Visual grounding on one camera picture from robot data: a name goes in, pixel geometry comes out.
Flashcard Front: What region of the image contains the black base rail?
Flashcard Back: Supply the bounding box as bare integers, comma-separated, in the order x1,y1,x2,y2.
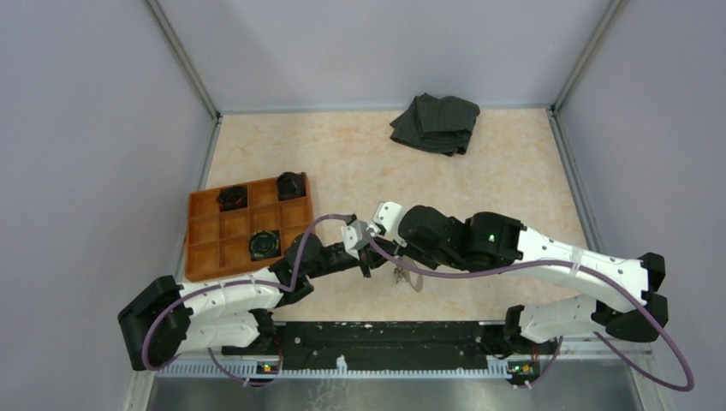
221,321,556,371

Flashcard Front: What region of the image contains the black yellow coiled cable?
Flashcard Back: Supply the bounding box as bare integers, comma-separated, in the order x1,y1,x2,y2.
248,229,282,262

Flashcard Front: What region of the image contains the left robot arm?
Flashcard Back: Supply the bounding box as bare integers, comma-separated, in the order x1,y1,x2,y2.
117,233,396,372

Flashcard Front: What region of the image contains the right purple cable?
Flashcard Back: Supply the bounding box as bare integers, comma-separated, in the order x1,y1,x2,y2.
367,232,695,392

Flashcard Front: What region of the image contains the black coiled cable red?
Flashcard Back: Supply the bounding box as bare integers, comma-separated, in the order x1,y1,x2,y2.
216,185,247,212

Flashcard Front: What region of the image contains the purple cable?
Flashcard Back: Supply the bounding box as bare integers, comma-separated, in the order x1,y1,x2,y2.
367,232,695,392
140,212,356,388

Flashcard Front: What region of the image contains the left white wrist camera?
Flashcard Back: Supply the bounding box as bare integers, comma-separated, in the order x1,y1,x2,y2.
341,214,370,261

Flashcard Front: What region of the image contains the folded dark grey cloth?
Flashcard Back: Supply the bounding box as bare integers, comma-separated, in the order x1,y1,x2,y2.
390,93,481,157

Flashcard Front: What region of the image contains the orange compartment tray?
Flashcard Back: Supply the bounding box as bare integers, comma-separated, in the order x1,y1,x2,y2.
184,172,313,282

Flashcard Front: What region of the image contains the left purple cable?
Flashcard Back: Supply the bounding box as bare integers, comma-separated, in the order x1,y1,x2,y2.
140,212,356,388

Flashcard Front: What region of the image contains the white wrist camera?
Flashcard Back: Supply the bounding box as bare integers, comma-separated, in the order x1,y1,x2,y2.
370,201,407,239
341,214,370,261

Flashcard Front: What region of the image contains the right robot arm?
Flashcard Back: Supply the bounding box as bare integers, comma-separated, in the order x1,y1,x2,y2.
392,205,669,353

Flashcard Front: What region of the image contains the grey cable duct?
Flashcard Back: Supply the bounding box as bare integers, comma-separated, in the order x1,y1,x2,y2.
157,356,512,379

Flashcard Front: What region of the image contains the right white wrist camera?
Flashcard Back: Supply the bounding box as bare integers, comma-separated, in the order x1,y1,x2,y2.
370,201,407,239

